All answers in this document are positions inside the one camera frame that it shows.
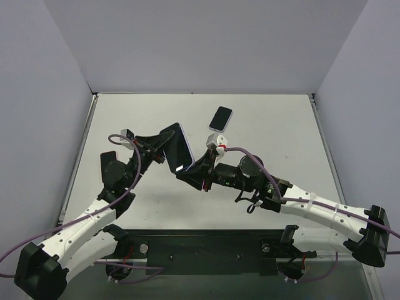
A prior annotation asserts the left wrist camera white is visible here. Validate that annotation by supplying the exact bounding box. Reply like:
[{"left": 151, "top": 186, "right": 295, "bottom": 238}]
[{"left": 119, "top": 129, "right": 135, "bottom": 149}]

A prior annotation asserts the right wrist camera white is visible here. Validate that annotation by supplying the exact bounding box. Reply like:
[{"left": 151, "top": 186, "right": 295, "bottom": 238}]
[{"left": 206, "top": 132, "right": 228, "bottom": 157}]

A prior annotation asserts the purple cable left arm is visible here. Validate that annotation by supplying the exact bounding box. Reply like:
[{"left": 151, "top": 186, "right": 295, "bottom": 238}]
[{"left": 0, "top": 133, "right": 168, "bottom": 284}]

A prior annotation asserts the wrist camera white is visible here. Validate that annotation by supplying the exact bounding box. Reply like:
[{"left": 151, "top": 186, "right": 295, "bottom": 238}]
[
  {"left": 119, "top": 129, "right": 135, "bottom": 149},
  {"left": 206, "top": 132, "right": 228, "bottom": 157}
]

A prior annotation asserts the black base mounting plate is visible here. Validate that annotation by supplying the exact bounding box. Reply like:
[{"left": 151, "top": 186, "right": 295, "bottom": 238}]
[{"left": 108, "top": 229, "right": 317, "bottom": 276}]

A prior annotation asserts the black phone on table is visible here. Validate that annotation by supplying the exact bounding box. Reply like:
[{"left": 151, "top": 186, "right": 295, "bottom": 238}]
[{"left": 209, "top": 106, "right": 233, "bottom": 133}]

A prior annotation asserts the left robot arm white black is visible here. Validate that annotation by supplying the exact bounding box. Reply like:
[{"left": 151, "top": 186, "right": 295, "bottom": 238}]
[{"left": 14, "top": 131, "right": 174, "bottom": 299}]

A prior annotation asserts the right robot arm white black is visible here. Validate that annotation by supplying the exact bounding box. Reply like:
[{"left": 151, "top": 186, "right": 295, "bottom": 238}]
[{"left": 176, "top": 149, "right": 390, "bottom": 268}]

